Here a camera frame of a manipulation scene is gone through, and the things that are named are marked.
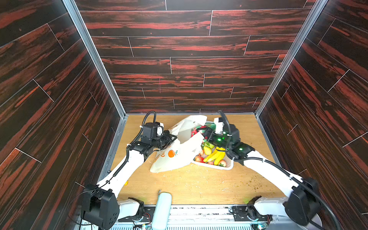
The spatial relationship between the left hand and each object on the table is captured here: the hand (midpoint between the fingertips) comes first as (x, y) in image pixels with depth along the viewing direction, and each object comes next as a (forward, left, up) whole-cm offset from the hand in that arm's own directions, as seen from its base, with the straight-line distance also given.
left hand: (178, 136), depth 78 cm
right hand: (+3, -13, +3) cm, 14 cm away
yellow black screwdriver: (-18, +31, -23) cm, 42 cm away
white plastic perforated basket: (+3, -18, -17) cm, 25 cm away
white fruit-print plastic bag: (-7, -5, +3) cm, 9 cm away
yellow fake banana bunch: (-3, -24, -15) cm, 28 cm away
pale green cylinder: (-33, +8, -23) cm, 41 cm away
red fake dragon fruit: (0, -8, +5) cm, 10 cm away
